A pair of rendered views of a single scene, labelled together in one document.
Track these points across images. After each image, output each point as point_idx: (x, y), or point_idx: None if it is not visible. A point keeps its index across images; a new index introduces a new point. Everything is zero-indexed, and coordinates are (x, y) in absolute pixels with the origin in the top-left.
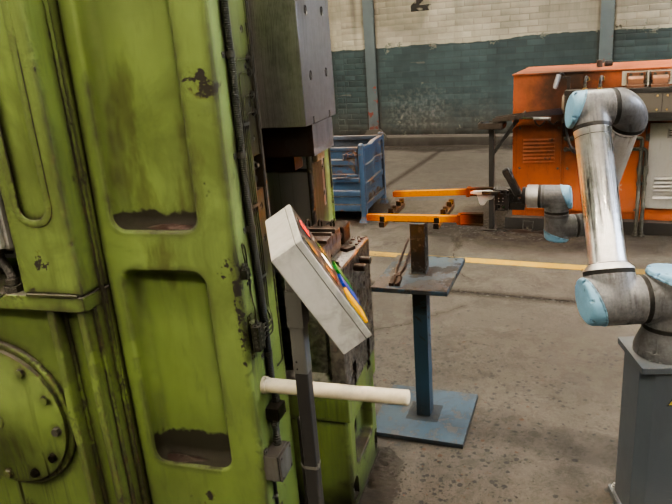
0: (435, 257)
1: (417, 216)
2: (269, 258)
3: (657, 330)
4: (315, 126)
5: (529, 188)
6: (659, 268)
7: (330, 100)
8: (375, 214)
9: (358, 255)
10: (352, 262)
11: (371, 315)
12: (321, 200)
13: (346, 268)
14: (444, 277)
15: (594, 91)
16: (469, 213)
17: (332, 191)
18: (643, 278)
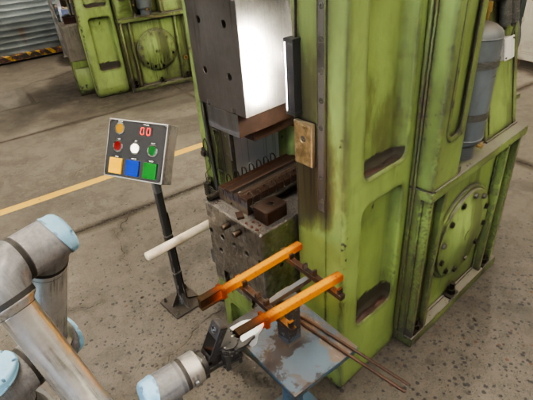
0: (319, 371)
1: (254, 266)
2: (231, 169)
3: None
4: (210, 107)
5: (187, 351)
6: (3, 363)
7: (235, 102)
8: (292, 246)
9: (237, 225)
10: (225, 218)
11: (262, 289)
12: (311, 200)
13: (216, 211)
14: (257, 343)
15: (29, 225)
16: (210, 290)
17: (342, 215)
18: (17, 349)
